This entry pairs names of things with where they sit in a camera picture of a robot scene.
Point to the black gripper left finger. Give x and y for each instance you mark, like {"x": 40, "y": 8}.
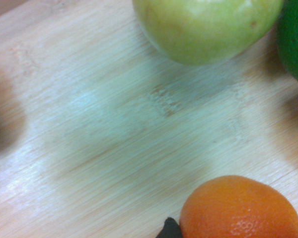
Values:
{"x": 171, "y": 229}

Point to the orange tangerine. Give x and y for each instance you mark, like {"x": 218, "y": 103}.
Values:
{"x": 238, "y": 210}

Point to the light wooden tray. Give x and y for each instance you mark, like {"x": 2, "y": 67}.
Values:
{"x": 114, "y": 136}

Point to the green lime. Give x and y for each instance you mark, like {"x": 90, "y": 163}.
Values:
{"x": 295, "y": 42}

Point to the yellow-green apple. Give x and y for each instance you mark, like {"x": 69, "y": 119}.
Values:
{"x": 203, "y": 27}

